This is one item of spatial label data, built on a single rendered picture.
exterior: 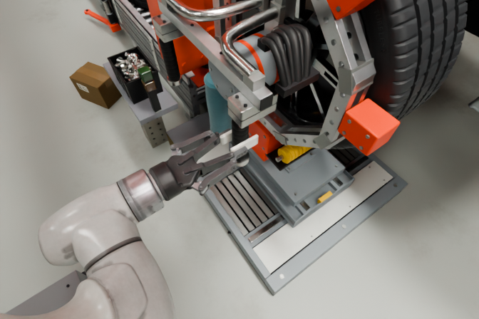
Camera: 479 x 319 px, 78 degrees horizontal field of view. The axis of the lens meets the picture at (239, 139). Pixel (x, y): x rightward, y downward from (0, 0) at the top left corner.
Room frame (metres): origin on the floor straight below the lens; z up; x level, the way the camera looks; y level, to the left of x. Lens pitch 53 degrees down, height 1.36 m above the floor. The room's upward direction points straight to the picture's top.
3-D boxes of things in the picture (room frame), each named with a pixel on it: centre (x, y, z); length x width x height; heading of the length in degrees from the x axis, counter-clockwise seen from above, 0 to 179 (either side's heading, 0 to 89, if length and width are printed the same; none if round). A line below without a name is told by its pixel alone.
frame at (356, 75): (0.67, -0.10, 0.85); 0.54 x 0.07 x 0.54; 35
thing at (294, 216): (0.77, -0.24, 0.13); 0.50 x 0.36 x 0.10; 35
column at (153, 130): (1.02, 0.47, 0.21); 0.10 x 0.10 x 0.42; 35
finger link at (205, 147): (0.36, 0.09, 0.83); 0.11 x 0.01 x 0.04; 136
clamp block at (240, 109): (0.41, -0.03, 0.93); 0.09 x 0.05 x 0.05; 125
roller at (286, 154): (0.63, -0.25, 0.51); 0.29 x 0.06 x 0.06; 125
